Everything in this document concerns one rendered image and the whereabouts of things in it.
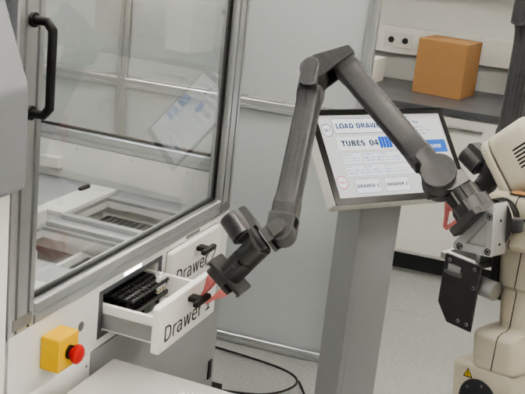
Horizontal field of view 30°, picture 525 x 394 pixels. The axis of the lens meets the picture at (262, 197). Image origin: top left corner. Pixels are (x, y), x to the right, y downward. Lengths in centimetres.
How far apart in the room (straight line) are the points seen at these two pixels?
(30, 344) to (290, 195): 64
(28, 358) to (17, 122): 76
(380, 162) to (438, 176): 90
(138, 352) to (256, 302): 173
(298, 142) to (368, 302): 110
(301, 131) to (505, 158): 45
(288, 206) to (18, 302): 62
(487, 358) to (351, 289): 91
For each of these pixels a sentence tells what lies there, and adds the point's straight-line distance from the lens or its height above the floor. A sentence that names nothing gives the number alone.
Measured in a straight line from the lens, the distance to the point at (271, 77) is 384.
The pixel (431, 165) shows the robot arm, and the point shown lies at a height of 127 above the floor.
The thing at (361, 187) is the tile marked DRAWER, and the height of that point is 100.
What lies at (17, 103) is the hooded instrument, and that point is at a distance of 131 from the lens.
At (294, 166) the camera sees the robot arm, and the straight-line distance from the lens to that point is 217.
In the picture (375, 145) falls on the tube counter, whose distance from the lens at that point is 301.
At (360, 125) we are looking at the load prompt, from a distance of 301.
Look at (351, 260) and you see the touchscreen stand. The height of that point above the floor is 73.
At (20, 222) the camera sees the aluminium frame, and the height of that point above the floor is 117.
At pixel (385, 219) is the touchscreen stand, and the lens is 311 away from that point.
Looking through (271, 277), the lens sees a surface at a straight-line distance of 403.
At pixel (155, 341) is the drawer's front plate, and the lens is 212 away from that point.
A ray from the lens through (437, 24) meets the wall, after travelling 568.
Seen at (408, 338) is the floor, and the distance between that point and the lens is 445.
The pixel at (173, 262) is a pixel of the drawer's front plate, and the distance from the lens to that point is 242.
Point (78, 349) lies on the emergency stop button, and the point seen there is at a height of 89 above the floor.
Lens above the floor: 175
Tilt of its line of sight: 16 degrees down
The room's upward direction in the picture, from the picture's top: 6 degrees clockwise
